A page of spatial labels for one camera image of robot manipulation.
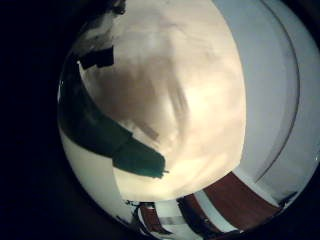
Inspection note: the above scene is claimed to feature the artificial flower bouquet green handle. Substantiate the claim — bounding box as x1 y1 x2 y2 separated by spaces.
57 59 170 180

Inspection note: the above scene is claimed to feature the brown wooden door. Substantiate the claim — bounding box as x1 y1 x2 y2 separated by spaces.
202 171 283 232

